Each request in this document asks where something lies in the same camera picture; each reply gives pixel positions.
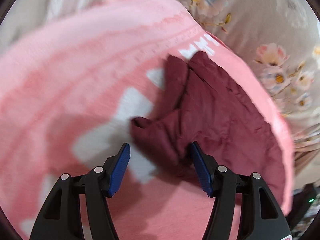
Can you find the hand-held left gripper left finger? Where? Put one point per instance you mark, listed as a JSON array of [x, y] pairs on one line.
[[120, 165]]

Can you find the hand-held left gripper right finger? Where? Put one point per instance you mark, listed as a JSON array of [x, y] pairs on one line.
[[200, 167]]

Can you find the maroon puffer jacket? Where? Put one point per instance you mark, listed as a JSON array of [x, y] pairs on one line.
[[225, 120]]

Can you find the pink printed blanket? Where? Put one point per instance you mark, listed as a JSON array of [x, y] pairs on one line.
[[75, 67]]

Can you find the dark device with green light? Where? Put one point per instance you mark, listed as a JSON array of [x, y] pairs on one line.
[[303, 202]]

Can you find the grey floral sheet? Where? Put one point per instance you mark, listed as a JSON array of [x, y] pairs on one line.
[[262, 17]]

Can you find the white satin cloth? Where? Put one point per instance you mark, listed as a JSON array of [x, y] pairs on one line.
[[62, 0]]

